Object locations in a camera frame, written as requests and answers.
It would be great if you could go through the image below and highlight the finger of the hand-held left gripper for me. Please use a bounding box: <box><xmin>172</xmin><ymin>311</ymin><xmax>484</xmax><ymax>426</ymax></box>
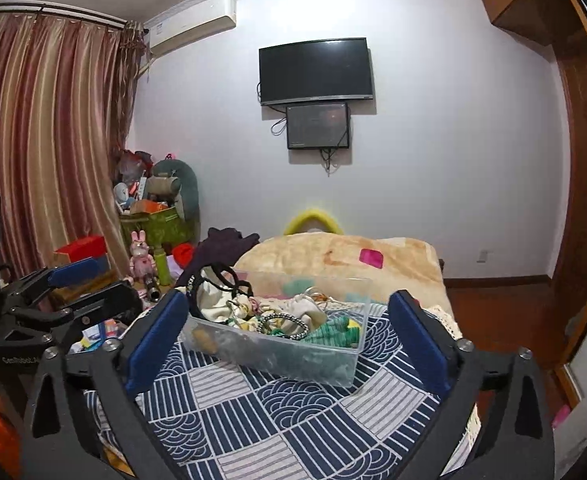
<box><xmin>8</xmin><ymin>282</ymin><xmax>141</xmax><ymax>341</ymax></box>
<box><xmin>0</xmin><ymin>257</ymin><xmax>103</xmax><ymax>311</ymax></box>

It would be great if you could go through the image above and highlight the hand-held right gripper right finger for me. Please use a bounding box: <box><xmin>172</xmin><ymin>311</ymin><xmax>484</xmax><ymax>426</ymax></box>
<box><xmin>388</xmin><ymin>290</ymin><xmax>557</xmax><ymax>480</ymax></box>

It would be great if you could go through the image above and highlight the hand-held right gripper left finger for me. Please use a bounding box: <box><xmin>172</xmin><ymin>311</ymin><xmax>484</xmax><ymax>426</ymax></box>
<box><xmin>20</xmin><ymin>290</ymin><xmax>190</xmax><ymax>480</ymax></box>

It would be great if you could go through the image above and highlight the black trimmed white bag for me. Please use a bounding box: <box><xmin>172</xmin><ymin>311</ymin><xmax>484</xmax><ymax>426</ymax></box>
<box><xmin>187</xmin><ymin>265</ymin><xmax>254</xmax><ymax>323</ymax></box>

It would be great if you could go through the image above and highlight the green knitted cloth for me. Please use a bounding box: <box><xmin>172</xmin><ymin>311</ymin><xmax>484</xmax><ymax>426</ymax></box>
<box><xmin>301</xmin><ymin>316</ymin><xmax>361</xmax><ymax>348</ymax></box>

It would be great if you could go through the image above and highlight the floral cloth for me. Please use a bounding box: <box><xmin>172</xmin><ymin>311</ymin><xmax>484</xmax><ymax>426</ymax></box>
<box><xmin>227</xmin><ymin>295</ymin><xmax>264</xmax><ymax>331</ymax></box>

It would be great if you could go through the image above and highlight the white cloth pouch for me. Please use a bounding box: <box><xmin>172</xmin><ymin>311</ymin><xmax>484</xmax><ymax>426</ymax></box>
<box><xmin>273</xmin><ymin>292</ymin><xmax>327</xmax><ymax>333</ymax></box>

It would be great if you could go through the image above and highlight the beaded bracelet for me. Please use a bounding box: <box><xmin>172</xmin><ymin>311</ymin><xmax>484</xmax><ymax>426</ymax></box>
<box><xmin>258</xmin><ymin>312</ymin><xmax>310</xmax><ymax>342</ymax></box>

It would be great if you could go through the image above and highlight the clear plastic bin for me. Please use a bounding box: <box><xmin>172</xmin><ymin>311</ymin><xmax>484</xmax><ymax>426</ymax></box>
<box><xmin>180</xmin><ymin>267</ymin><xmax>373</xmax><ymax>388</ymax></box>

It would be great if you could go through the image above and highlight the red box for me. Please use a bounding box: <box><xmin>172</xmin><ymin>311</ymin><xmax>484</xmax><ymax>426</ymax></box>
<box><xmin>53</xmin><ymin>235</ymin><xmax>108</xmax><ymax>263</ymax></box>

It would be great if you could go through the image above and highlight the pile of papers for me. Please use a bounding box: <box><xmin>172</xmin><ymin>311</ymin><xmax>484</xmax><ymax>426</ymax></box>
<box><xmin>80</xmin><ymin>320</ymin><xmax>129</xmax><ymax>351</ymax></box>

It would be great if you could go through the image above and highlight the white lace cloth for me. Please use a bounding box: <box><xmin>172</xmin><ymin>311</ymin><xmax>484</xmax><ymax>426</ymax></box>
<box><xmin>421</xmin><ymin>304</ymin><xmax>463</xmax><ymax>343</ymax></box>

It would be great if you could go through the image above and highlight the black flashlight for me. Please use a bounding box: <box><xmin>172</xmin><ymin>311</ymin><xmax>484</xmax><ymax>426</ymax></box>
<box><xmin>140</xmin><ymin>272</ymin><xmax>161</xmax><ymax>301</ymax></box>

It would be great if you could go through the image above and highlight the pink bunny toy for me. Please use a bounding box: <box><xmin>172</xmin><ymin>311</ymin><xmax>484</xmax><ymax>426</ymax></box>
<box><xmin>130</xmin><ymin>230</ymin><xmax>156</xmax><ymax>278</ymax></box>

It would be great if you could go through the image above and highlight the green bottle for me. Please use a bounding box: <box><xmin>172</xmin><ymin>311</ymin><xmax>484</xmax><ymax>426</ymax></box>
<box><xmin>154</xmin><ymin>247</ymin><xmax>170</xmax><ymax>286</ymax></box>

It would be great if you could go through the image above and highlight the green storage box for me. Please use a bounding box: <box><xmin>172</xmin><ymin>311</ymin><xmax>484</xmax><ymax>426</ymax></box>
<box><xmin>120</xmin><ymin>205</ymin><xmax>196</xmax><ymax>256</ymax></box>

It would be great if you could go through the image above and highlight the red cloth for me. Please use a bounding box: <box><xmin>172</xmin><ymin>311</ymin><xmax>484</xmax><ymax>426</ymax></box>
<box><xmin>170</xmin><ymin>242</ymin><xmax>196</xmax><ymax>266</ymax></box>

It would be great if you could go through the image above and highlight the pile of toys and packets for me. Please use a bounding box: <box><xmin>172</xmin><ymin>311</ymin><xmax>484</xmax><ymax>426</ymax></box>
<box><xmin>114</xmin><ymin>149</ymin><xmax>154</xmax><ymax>211</ymax></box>

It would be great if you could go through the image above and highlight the dark purple garment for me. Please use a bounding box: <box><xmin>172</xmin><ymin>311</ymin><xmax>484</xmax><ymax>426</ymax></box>
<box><xmin>176</xmin><ymin>227</ymin><xmax>261</xmax><ymax>288</ymax></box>

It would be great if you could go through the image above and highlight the striped brown curtain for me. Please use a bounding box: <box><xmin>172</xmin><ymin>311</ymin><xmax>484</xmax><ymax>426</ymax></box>
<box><xmin>0</xmin><ymin>10</ymin><xmax>146</xmax><ymax>281</ymax></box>

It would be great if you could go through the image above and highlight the beige blanket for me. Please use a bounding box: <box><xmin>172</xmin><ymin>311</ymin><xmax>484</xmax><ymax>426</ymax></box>
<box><xmin>233</xmin><ymin>235</ymin><xmax>444</xmax><ymax>311</ymax></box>

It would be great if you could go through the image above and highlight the grey green plush toy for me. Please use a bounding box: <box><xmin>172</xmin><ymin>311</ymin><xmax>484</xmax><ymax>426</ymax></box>
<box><xmin>150</xmin><ymin>158</ymin><xmax>200</xmax><ymax>221</ymax></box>

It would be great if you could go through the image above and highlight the blue patterned cloth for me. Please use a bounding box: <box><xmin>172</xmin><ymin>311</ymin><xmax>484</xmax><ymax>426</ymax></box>
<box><xmin>80</xmin><ymin>305</ymin><xmax>479</xmax><ymax>480</ymax></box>

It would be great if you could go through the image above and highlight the yellow plush item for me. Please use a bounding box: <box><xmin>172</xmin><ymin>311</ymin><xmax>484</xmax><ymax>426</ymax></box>
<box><xmin>283</xmin><ymin>210</ymin><xmax>344</xmax><ymax>236</ymax></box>

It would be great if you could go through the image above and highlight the curtain rod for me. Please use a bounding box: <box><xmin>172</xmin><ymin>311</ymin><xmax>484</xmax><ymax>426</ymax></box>
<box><xmin>0</xmin><ymin>2</ymin><xmax>129</xmax><ymax>26</ymax></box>

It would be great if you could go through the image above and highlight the white air conditioner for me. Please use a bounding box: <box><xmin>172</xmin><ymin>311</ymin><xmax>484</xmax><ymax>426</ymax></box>
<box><xmin>143</xmin><ymin>0</ymin><xmax>237</xmax><ymax>58</ymax></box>

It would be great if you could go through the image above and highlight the small wall monitor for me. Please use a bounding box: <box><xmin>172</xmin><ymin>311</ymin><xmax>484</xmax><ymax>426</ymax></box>
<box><xmin>286</xmin><ymin>102</ymin><xmax>351</xmax><ymax>150</ymax></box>

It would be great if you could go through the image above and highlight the wall television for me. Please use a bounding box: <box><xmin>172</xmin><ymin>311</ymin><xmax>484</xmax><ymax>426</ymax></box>
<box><xmin>258</xmin><ymin>37</ymin><xmax>375</xmax><ymax>107</ymax></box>

